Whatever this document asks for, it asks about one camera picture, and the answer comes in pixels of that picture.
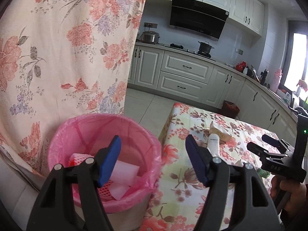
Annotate black cooking pot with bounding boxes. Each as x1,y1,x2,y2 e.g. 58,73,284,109
198,41,215,54

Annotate steel pot lid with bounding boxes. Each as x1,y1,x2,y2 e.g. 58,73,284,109
250,65,261,82

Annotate white squeeze tube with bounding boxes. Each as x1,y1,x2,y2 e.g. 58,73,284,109
207,132,220,156

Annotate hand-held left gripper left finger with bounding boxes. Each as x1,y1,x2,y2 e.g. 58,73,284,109
26,135,122,231

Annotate white lower cabinets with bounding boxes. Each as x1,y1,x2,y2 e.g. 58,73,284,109
127,43,304,140

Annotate person's right hand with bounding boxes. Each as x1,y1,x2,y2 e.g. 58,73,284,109
269,173,308,219

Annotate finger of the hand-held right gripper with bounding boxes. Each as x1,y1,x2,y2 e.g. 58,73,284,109
262,134,295,153
247,141,287,162

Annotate black gas stove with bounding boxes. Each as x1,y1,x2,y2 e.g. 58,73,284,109
170,43,216,58

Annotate pink foam fruit net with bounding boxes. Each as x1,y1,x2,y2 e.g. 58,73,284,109
68,153,95,166
96,178,118,200

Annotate floral tablecloth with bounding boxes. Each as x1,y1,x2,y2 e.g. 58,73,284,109
139,102,293,231

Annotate kitchen window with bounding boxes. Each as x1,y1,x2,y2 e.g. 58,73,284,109
281,22,308,94

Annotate black range hood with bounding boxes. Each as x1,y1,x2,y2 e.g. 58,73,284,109
169,0,229,41

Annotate red floor bin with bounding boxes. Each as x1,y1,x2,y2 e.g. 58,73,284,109
221,100,240,119

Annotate beige paper wrapper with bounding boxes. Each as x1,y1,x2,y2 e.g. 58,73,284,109
207,121,233,142

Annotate small white foam block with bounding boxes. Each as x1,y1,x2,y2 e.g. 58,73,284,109
108,183,130,201

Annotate thick white foam block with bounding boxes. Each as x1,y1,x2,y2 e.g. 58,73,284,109
109,160,141,186

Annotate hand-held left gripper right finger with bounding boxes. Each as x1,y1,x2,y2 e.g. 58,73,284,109
185,134,282,231

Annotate pink-lined trash bin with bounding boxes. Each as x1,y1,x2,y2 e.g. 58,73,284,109
47,113,161,230

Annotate floral curtain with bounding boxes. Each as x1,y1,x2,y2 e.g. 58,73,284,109
0,0,151,190

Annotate steel pressure cooker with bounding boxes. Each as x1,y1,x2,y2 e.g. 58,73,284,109
140,30,160,44

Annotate pink thermos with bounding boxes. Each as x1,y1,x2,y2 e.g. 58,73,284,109
271,69,283,90

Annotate red kettle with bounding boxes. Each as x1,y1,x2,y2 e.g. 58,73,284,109
235,61,248,72

